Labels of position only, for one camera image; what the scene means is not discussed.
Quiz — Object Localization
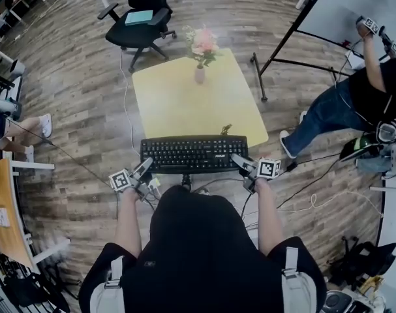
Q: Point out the pink flowers in vase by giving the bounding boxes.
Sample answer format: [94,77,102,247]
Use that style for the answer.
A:
[181,23,224,85]

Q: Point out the grey cylinder bin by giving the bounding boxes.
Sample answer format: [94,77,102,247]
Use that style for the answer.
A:
[10,59,26,78]

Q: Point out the green and black device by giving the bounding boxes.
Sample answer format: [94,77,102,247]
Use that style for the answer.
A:
[339,132,383,162]

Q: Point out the yellow wooden table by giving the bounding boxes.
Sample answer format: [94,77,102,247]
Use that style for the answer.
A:
[131,47,269,149]

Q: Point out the whiteboard on black stand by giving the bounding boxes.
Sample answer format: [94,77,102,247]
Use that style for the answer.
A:
[249,0,396,103]

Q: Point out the person's right forearm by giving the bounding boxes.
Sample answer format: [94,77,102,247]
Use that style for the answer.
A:
[254,177,286,257]

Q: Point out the person's black shirt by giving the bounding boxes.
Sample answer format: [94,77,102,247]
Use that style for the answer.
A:
[78,184,327,313]

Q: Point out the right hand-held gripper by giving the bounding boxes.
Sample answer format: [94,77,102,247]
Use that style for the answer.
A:
[230,153,282,195]

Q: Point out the person's left forearm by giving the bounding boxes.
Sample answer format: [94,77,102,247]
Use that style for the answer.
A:
[114,187,144,259]

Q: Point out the black cable with adapter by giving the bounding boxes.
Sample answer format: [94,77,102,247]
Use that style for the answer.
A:
[275,151,342,208]

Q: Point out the black office chair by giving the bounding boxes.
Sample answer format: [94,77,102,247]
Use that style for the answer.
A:
[97,0,178,74]

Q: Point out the white floor cable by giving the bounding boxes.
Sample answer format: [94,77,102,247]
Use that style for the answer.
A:
[119,50,143,149]

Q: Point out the black keyboard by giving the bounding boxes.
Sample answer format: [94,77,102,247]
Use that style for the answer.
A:
[140,135,250,175]

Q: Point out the black bag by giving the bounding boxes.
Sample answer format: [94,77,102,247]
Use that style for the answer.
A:
[3,271,71,313]
[329,235,396,288]

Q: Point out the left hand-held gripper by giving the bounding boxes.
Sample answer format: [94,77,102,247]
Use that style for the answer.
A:
[108,156,155,203]

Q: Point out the thin black floor cable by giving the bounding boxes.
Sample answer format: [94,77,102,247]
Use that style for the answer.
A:
[8,119,112,187]

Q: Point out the teal book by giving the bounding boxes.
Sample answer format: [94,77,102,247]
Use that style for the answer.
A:
[124,10,154,27]

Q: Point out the grey shoulder strap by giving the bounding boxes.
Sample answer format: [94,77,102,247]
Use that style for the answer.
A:
[281,246,318,313]
[89,255,125,313]

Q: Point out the grey round device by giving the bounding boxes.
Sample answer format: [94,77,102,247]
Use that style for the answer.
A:
[321,288,389,313]

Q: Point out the orange desk with white frame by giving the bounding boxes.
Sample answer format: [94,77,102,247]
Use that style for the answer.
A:
[0,157,71,270]

